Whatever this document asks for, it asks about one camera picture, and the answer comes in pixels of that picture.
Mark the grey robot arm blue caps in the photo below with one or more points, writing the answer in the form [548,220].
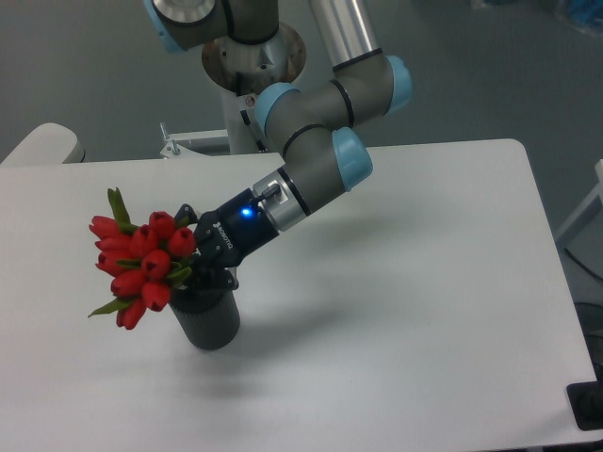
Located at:
[312,130]

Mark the black box at table edge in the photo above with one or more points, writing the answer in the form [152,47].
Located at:
[586,404]

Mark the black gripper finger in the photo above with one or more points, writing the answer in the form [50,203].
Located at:
[212,279]
[186,216]

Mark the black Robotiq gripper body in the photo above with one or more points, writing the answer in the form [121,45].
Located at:
[225,236]

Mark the white frame at right edge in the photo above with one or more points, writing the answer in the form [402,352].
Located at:
[585,212]

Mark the white chair armrest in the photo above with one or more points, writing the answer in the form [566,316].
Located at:
[48,144]

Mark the red tulip bouquet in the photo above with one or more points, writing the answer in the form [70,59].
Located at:
[146,262]

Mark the dark grey ribbed vase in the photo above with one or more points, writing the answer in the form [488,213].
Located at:
[210,319]

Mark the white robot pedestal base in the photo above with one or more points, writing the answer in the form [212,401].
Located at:
[235,122]

